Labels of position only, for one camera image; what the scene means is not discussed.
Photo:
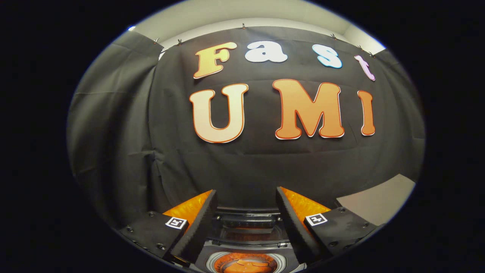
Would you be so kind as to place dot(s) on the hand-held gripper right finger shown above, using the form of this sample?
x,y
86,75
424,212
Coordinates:
x,y
291,223

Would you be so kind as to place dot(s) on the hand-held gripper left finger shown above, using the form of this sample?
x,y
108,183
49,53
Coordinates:
x,y
199,227

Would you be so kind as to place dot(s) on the small dark washing machine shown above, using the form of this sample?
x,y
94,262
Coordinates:
x,y
210,261

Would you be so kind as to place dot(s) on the washing machine lid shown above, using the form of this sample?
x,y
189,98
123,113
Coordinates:
x,y
246,222

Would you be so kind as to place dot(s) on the yellow polo shirt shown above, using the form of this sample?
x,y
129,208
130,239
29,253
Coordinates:
x,y
246,265

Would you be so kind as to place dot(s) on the black backdrop cloth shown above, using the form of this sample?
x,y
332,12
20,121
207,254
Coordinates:
x,y
257,167

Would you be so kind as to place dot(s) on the ceiling light panel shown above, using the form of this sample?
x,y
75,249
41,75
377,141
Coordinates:
x,y
131,28

